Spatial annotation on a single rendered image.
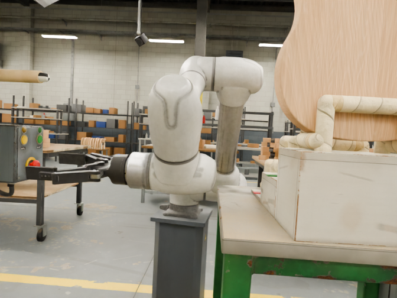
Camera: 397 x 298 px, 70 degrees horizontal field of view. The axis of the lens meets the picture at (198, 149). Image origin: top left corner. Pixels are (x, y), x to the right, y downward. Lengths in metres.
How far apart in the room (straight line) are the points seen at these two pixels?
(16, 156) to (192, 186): 0.69
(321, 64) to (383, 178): 0.25
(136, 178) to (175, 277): 0.94
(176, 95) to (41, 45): 13.80
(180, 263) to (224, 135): 0.68
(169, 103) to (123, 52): 12.25
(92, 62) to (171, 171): 12.56
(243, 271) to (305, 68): 0.42
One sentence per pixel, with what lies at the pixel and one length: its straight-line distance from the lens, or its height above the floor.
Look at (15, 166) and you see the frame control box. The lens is 1.15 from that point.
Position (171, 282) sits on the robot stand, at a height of 0.38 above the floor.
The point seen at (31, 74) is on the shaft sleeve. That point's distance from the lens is 0.87.
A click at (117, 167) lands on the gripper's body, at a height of 1.03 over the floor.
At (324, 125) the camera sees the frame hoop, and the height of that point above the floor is 1.15.
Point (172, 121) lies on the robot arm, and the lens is 0.54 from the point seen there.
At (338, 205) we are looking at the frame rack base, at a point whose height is 1.00.
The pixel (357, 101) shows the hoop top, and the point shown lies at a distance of 0.61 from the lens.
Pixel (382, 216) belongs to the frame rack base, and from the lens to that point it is 0.64.
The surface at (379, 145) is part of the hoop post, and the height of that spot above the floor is 1.12.
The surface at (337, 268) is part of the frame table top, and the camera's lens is 0.64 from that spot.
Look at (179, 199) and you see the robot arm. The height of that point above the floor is 0.79.
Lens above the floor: 1.12
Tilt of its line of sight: 3 degrees down
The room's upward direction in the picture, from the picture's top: 3 degrees clockwise
